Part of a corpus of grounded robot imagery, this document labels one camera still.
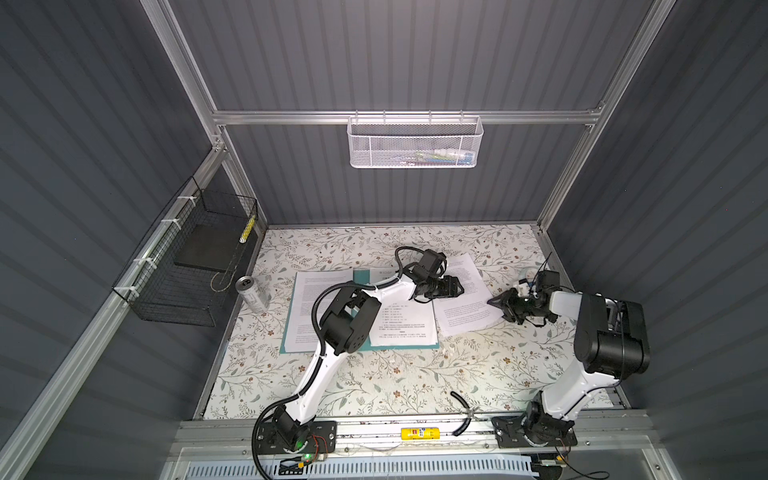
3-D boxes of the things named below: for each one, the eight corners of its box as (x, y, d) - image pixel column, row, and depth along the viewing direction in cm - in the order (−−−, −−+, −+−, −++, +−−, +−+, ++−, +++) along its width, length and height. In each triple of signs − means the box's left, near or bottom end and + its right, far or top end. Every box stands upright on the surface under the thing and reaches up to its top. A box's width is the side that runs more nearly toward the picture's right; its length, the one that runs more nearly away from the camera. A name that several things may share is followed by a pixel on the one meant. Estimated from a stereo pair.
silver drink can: (251, 315, 98) (232, 291, 86) (255, 300, 101) (238, 275, 90) (267, 315, 98) (251, 291, 86) (272, 300, 101) (256, 275, 90)
